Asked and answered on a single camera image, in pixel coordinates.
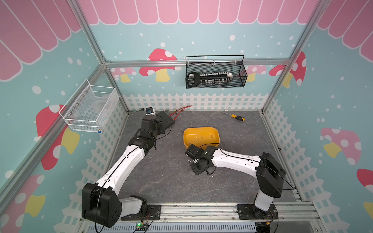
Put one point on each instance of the green circuit board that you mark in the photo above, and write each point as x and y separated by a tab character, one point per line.
142	227

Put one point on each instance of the black wire mesh basket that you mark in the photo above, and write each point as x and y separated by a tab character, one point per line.
215	71

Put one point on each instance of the yellow black screwdriver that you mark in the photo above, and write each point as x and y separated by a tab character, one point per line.
239	118

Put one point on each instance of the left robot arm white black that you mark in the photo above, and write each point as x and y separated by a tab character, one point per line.
100	202

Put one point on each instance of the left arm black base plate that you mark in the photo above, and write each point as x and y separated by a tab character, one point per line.
151	212

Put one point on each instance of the red handled pliers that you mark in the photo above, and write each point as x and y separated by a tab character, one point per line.
176	113

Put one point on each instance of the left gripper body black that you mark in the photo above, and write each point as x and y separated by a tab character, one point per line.
160	130

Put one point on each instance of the yellow plastic storage box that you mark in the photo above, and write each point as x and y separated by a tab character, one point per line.
201	137

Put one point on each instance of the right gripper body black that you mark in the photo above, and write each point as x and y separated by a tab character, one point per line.
196	168

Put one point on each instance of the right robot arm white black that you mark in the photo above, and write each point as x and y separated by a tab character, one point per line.
265	168

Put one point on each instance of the white wire mesh basket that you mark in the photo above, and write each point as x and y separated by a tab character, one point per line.
91	107

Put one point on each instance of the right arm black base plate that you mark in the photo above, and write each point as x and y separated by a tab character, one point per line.
250	212

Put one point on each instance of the aluminium front rail frame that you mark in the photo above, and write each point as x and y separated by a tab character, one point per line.
297	217

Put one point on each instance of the black flat box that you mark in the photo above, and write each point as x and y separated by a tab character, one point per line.
165	120

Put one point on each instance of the black socket bit holder set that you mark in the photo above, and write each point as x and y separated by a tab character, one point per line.
195	79

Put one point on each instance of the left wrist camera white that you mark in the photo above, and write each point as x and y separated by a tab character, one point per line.
150	111

